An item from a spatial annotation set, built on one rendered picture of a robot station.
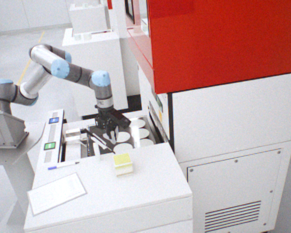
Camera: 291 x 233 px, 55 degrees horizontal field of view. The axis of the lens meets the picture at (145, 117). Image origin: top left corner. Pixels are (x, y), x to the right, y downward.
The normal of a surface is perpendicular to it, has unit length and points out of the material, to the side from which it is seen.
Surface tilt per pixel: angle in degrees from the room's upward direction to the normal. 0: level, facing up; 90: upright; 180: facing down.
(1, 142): 90
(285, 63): 90
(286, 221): 0
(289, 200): 0
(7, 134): 90
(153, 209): 90
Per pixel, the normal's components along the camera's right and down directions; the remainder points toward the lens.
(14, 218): -0.10, 0.51
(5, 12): 0.20, 0.48
